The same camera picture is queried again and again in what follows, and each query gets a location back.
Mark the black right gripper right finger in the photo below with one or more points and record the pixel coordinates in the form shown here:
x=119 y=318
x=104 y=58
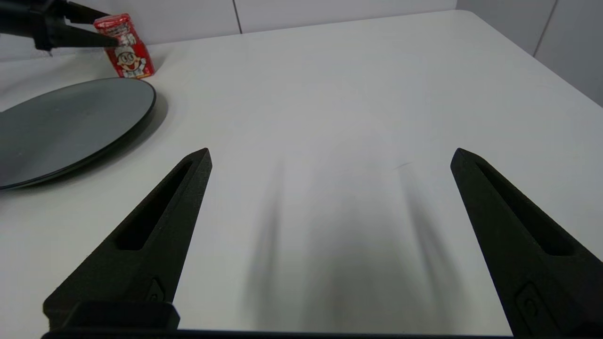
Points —
x=513 y=254

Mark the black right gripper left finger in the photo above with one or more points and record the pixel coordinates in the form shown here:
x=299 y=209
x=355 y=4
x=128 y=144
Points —
x=155 y=245

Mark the dark grey round plate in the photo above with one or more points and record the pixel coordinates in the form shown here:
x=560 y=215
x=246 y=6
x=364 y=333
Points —
x=66 y=127

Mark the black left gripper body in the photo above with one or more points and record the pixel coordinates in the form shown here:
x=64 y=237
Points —
x=26 y=16

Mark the red milk carton with cartoon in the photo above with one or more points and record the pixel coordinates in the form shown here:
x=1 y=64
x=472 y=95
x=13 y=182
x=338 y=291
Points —
x=134 y=59

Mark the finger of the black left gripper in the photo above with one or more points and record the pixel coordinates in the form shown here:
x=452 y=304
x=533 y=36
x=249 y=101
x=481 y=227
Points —
x=80 y=37
x=80 y=12

